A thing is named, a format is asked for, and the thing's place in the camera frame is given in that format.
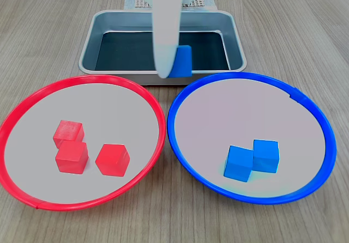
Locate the blue cube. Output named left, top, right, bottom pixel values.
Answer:
left=167, top=45, right=193, bottom=78
left=252, top=138, right=280, bottom=174
left=223, top=144, right=255, bottom=183

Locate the black tray mat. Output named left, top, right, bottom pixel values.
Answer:
left=94, top=31, right=231, bottom=72

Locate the steel tray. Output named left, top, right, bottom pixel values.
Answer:
left=78, top=10, right=248, bottom=86

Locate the red-rimmed white plate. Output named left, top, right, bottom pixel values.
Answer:
left=0, top=74, right=167, bottom=212

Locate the blue-rimmed white plate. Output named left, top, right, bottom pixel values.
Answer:
left=167, top=72, right=338, bottom=205

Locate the red cube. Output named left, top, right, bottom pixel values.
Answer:
left=95, top=143, right=131, bottom=177
left=52, top=119, right=84, bottom=149
left=55, top=140, right=89, bottom=175

